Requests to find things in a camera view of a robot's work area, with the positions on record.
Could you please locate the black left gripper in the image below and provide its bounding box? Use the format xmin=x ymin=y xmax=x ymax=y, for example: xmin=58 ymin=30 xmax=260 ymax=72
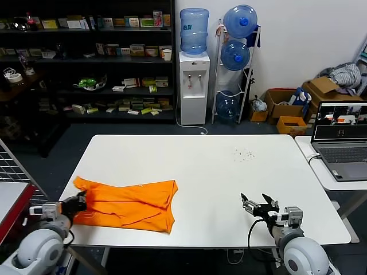
xmin=59 ymin=191 xmax=88 ymax=218

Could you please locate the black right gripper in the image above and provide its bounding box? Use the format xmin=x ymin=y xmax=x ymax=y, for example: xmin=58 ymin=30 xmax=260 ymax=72
xmin=240 ymin=193 xmax=280 ymax=227

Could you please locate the orange t-shirt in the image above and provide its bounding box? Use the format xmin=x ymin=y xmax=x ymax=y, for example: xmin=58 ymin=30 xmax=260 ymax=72
xmin=72 ymin=175 xmax=179 ymax=236

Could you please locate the grey clothes pile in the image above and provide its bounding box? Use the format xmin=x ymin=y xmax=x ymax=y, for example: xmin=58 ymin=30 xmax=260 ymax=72
xmin=318 ymin=62 xmax=362 ymax=95

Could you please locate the small white side table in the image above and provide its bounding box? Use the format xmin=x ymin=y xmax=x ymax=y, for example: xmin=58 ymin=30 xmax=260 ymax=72
xmin=294 ymin=135 xmax=367 ymax=221

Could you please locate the large white table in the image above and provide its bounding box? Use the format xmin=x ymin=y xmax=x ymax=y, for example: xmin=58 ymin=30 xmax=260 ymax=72
xmin=40 ymin=133 xmax=360 ymax=270

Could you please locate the red white cart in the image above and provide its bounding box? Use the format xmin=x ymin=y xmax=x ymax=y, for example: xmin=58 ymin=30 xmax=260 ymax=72
xmin=0 ymin=180 xmax=38 ymax=247

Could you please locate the yellow cardboard box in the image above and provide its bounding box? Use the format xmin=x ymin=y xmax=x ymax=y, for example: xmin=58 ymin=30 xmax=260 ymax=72
xmin=276 ymin=116 xmax=308 ymax=138

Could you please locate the small orange box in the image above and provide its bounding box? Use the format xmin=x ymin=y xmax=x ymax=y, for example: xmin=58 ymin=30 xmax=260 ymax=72
xmin=248 ymin=108 xmax=270 ymax=123

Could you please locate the open brown cardboard box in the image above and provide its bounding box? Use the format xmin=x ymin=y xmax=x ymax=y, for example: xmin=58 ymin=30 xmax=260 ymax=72
xmin=263 ymin=88 xmax=304 ymax=125

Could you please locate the grey laptop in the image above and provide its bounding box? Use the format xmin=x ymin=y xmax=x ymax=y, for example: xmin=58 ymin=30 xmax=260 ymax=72
xmin=311 ymin=101 xmax=367 ymax=182

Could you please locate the grey plastic bag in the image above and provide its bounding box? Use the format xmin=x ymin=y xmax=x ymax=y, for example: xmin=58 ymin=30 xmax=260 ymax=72
xmin=251 ymin=96 xmax=267 ymax=112

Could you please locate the white jug rack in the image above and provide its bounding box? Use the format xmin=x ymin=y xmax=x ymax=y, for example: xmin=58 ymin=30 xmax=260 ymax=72
xmin=211 ymin=18 xmax=261 ymax=124

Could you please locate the blue water jug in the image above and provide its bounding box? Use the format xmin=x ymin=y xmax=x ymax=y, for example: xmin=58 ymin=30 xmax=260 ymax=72
xmin=215 ymin=90 xmax=241 ymax=124
xmin=179 ymin=7 xmax=209 ymax=57
xmin=222 ymin=4 xmax=258 ymax=39
xmin=220 ymin=40 xmax=251 ymax=72

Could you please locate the blue white bag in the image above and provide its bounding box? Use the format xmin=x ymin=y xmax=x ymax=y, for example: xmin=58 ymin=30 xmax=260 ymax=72
xmin=288 ymin=87 xmax=312 ymax=109

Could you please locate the white water dispenser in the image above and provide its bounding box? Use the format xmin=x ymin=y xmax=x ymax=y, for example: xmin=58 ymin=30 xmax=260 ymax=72
xmin=178 ymin=52 xmax=210 ymax=126

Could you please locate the bowl of green packs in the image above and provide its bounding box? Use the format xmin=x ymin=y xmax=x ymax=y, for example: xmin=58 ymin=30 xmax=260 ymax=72
xmin=73 ymin=73 xmax=108 ymax=92

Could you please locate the dark brown table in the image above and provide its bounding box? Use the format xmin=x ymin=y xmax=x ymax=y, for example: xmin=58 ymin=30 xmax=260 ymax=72
xmin=0 ymin=68 xmax=71 ymax=158

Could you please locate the large brown cardboard box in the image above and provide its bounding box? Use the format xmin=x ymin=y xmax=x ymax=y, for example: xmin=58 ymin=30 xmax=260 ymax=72
xmin=301 ymin=76 xmax=367 ymax=124

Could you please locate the black shelf unit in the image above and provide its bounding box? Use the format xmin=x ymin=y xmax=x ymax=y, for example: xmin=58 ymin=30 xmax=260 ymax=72
xmin=0 ymin=0 xmax=176 ymax=124

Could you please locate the clear plastic bottle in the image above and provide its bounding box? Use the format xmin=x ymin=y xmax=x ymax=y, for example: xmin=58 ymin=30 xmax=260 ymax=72
xmin=18 ymin=54 xmax=35 ymax=76

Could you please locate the blue hanging cloth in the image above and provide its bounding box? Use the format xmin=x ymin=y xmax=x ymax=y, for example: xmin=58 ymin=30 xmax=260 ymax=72
xmin=245 ymin=25 xmax=261 ymax=49

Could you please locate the cola bottle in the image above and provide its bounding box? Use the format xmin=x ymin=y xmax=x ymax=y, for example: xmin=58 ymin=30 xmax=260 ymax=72
xmin=25 ymin=12 xmax=40 ymax=32

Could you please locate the dark glass bowl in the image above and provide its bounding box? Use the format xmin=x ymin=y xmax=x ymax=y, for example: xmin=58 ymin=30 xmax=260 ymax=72
xmin=11 ymin=17 xmax=28 ymax=32

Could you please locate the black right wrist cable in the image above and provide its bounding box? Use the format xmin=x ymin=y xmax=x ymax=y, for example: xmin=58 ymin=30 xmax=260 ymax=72
xmin=247 ymin=219 xmax=272 ymax=249

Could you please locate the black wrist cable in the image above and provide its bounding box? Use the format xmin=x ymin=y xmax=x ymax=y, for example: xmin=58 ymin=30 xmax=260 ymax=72
xmin=63 ymin=228 xmax=75 ymax=247
xmin=247 ymin=219 xmax=272 ymax=249

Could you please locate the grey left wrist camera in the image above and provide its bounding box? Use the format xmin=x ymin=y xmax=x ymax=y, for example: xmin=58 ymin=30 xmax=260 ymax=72
xmin=28 ymin=202 xmax=61 ymax=221

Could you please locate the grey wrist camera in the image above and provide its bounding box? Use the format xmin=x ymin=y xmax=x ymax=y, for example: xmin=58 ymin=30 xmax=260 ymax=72
xmin=268 ymin=205 xmax=304 ymax=229
xmin=28 ymin=202 xmax=61 ymax=221

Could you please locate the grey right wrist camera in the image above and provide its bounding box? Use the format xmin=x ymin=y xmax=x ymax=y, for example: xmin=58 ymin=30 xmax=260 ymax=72
xmin=268 ymin=205 xmax=304 ymax=229

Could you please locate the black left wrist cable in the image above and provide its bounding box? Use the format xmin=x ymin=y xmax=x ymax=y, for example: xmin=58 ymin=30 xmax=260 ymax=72
xmin=63 ymin=228 xmax=75 ymax=247

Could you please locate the white wire grid panel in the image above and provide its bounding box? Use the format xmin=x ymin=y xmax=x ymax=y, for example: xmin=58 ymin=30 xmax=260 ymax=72
xmin=0 ymin=139 xmax=51 ymax=207

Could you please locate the white power cable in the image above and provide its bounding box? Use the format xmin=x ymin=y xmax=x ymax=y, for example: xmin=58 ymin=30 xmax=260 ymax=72
xmin=175 ymin=94 xmax=209 ymax=135

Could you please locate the grey teal frame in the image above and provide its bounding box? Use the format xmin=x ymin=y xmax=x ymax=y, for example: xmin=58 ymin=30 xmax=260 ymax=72
xmin=356 ymin=37 xmax=367 ymax=71

